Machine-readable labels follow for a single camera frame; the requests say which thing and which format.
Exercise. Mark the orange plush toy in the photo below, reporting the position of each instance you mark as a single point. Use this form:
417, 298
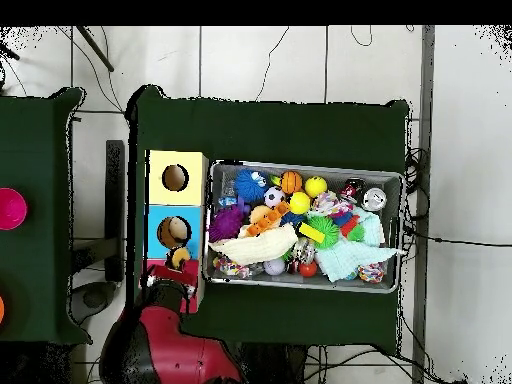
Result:
180, 256

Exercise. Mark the cream muslin cloth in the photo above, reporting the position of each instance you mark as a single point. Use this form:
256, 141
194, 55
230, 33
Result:
256, 246

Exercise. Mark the orange plastic toy block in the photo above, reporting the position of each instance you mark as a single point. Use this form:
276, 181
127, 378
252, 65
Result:
268, 219

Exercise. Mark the mint green muslin cloth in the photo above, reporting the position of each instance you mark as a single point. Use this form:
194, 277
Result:
348, 256

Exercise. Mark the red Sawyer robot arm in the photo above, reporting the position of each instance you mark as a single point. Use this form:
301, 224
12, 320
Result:
176, 356

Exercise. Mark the wooden box with three holes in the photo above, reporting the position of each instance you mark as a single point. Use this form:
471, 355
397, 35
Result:
160, 196

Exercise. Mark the clear mesh bin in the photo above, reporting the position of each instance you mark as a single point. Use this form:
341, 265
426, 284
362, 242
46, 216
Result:
390, 216

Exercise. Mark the purple spiky ball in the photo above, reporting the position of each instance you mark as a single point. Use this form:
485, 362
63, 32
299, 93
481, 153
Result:
224, 224

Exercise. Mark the black stand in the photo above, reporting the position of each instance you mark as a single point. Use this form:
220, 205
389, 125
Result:
115, 200

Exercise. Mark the blue fuzzy ball with eyes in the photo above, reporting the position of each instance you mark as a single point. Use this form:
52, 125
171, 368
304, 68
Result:
248, 186

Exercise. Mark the black and white soccer ball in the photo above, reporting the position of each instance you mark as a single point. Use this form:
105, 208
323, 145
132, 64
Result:
274, 196

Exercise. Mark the yellow tennis ball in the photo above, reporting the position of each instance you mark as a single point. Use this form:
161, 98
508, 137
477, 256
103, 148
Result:
299, 202

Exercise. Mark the orange toy basketball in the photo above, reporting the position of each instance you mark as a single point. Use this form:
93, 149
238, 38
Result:
291, 182

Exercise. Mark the yellow smiley ball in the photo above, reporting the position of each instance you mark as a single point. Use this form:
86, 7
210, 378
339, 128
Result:
316, 186

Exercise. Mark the orange ball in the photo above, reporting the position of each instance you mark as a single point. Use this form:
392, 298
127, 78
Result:
1, 310

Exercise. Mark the pink ball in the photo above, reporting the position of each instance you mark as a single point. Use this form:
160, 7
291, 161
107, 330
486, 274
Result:
10, 210

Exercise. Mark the dark green tablecloth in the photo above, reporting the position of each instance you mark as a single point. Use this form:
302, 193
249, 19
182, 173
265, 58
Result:
36, 140
280, 128

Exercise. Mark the silver drink can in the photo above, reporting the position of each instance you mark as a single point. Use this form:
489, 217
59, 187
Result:
374, 199

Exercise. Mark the black rod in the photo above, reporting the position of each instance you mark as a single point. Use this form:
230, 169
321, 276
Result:
96, 50

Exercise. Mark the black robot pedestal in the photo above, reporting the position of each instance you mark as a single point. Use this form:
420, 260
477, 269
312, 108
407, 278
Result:
280, 368

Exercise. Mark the grey metal rail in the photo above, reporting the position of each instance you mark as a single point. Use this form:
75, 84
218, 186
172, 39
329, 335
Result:
427, 80

